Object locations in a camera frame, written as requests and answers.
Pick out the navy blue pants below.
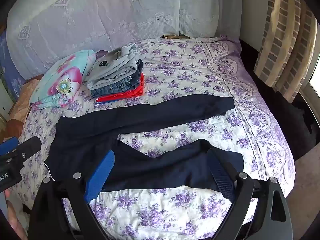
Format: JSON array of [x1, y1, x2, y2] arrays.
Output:
[[44, 94, 244, 193]]

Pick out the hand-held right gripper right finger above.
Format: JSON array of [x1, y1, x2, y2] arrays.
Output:
[[206, 149, 293, 240]]

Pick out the white lace cover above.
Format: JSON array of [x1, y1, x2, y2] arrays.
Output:
[[6, 0, 242, 80]]

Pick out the folded grey garment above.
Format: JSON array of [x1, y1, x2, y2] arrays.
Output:
[[86, 43, 143, 90]]

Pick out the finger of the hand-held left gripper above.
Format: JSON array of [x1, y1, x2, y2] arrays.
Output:
[[0, 136, 42, 167], [0, 137, 19, 157]]

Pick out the person's left hand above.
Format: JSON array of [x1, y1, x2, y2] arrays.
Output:
[[4, 189, 27, 240]]

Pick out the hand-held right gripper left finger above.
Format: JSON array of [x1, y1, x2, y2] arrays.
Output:
[[27, 151, 115, 240]]

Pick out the purple floral bedspread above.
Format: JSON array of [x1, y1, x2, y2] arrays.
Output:
[[19, 36, 297, 240]]

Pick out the blue patterned cloth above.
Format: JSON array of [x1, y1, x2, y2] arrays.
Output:
[[0, 29, 25, 103]]

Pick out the beige checked curtain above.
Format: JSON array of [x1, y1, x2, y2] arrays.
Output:
[[254, 0, 318, 103]]

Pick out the folded red garment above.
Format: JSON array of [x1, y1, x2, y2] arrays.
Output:
[[95, 73, 145, 105]]

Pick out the brown cloth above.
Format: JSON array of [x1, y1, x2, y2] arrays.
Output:
[[5, 75, 44, 140]]

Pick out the folded blue jeans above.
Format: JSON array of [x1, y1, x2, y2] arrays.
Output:
[[90, 60, 144, 98]]

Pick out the folded floral blanket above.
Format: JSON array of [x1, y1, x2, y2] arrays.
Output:
[[29, 49, 97, 110]]

